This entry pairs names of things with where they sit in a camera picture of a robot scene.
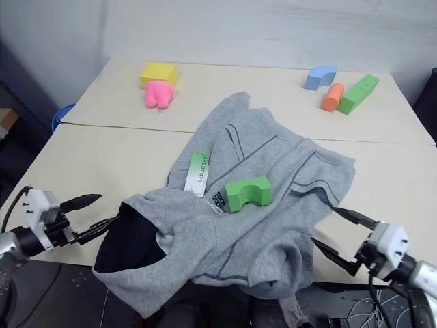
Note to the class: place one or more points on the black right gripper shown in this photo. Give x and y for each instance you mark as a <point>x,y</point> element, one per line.
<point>367,258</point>

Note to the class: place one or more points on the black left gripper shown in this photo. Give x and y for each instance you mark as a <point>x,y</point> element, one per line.
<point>59,234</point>

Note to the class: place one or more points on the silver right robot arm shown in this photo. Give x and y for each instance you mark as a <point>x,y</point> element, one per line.
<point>423,273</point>

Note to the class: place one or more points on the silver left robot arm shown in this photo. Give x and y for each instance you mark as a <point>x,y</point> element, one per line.
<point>13,244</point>

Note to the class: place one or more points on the grey zip hooded sweatshirt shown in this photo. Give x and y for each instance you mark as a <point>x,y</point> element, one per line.
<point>259,232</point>

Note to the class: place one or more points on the blue round bucket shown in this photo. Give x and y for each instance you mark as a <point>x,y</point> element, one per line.
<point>60,114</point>

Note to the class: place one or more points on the green and white hang tag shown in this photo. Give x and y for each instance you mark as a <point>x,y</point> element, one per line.
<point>198,171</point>

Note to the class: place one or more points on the green foam arch block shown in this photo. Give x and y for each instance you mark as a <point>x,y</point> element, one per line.
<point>235,196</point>

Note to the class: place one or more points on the dark blue sofa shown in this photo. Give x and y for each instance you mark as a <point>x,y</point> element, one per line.
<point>20,109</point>

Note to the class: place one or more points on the brown cardboard box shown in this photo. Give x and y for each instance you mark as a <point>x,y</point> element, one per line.
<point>7,118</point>

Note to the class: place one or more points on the small white printed tag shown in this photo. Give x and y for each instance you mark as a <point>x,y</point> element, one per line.
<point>219,201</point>

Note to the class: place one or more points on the pink plush toy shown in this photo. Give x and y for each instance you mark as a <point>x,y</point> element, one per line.
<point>158,94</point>

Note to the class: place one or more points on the orange foam cylinder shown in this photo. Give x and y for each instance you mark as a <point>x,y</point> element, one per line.
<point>333,97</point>

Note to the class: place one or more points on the long green foam block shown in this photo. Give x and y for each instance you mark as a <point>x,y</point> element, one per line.
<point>356,94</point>

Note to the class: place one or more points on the yellow foam cube block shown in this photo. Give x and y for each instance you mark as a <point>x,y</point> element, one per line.
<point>157,71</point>

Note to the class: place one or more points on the blue curved foam block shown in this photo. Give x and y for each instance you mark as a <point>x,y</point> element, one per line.
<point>315,80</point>

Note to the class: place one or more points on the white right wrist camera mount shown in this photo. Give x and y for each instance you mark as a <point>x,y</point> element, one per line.
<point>392,242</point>

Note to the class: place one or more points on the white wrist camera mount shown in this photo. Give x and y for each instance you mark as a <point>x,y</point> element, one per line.
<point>392,242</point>
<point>37,205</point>

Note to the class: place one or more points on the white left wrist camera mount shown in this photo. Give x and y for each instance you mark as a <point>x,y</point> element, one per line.
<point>37,205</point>

